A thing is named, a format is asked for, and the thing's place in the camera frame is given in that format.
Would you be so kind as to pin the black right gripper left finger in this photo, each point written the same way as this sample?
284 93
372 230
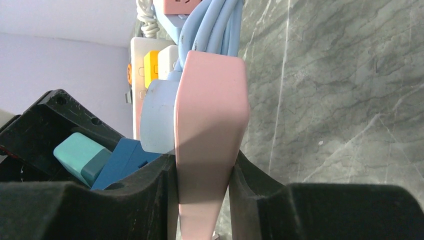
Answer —
142 206

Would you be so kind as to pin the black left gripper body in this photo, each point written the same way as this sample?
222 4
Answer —
27 141

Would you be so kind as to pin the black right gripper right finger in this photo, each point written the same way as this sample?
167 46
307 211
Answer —
262 208

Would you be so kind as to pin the yellow cube socket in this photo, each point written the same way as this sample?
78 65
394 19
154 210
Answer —
151 73

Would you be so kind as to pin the light blue round plug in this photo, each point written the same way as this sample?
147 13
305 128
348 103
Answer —
156 128

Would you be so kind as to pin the white power strip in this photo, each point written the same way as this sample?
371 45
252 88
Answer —
139 47

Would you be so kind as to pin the teal plug adapter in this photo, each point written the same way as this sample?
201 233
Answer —
82 157

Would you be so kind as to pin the pink cube socket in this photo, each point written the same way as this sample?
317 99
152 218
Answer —
179 7

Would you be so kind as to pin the white cube socket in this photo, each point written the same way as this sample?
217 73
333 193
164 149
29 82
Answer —
167 59

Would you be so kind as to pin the pink power strip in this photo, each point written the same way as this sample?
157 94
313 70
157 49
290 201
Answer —
211 115

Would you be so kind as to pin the blue cube socket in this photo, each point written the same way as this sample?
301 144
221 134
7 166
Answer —
127 157

